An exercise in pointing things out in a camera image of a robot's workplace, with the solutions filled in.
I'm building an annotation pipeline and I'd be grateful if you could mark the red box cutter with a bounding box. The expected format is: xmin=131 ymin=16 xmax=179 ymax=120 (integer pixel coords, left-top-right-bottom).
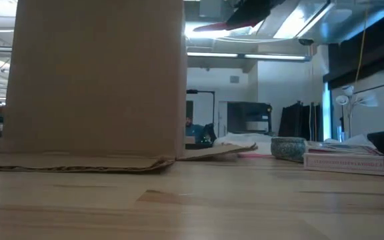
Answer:
xmin=193 ymin=20 xmax=248 ymax=33

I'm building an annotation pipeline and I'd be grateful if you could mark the white bubble wrap sheet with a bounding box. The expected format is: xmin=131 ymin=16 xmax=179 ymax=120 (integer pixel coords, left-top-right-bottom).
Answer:
xmin=213 ymin=131 xmax=275 ymax=156

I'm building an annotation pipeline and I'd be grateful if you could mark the brown cardboard box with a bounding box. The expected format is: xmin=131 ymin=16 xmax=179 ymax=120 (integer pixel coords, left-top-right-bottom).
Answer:
xmin=0 ymin=0 xmax=259 ymax=175

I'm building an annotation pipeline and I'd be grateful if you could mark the pink playing card box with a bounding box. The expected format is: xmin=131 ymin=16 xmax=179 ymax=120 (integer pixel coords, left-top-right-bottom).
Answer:
xmin=303 ymin=151 xmax=384 ymax=178

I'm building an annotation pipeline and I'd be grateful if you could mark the fluorescent ceiling light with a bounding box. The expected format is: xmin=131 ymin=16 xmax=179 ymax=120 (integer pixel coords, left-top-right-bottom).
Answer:
xmin=187 ymin=51 xmax=311 ymax=63

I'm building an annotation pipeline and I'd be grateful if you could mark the black background cabinet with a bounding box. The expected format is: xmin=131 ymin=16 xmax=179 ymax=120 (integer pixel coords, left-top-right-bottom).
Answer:
xmin=225 ymin=101 xmax=273 ymax=135

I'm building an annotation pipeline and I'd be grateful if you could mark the black folded panel stack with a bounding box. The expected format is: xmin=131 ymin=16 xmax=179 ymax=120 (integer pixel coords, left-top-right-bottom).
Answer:
xmin=277 ymin=101 xmax=323 ymax=141

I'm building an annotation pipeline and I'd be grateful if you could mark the white floor lamp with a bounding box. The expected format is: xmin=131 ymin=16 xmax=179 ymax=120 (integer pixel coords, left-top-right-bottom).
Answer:
xmin=335 ymin=85 xmax=379 ymax=140

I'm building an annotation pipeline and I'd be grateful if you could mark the person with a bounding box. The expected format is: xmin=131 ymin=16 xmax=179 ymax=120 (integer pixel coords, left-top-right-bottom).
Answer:
xmin=185 ymin=115 xmax=207 ymax=145

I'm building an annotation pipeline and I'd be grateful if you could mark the yellow cable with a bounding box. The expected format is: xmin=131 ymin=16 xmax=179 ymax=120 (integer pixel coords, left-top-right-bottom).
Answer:
xmin=354 ymin=0 xmax=370 ymax=87

